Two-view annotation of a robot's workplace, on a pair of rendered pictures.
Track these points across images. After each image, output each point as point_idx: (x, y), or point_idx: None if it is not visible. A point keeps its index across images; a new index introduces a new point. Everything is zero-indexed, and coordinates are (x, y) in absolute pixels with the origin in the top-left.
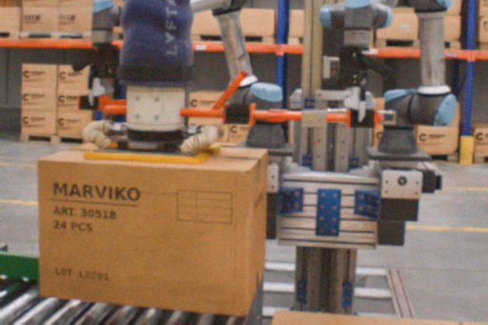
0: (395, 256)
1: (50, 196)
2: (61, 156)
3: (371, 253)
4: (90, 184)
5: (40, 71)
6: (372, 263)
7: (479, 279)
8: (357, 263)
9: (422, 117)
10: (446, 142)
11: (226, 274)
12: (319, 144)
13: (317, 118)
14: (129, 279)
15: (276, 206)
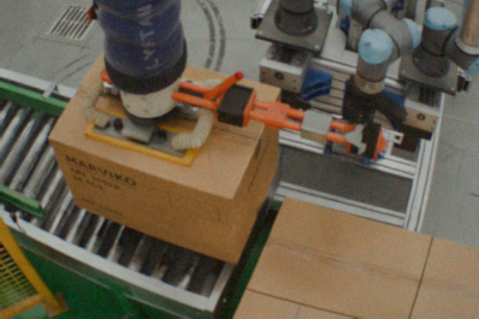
0: None
1: (65, 161)
2: (68, 127)
3: None
4: (93, 164)
5: None
6: None
7: None
8: None
9: (454, 62)
10: None
11: (217, 243)
12: (356, 28)
13: (317, 137)
14: (138, 221)
15: (299, 97)
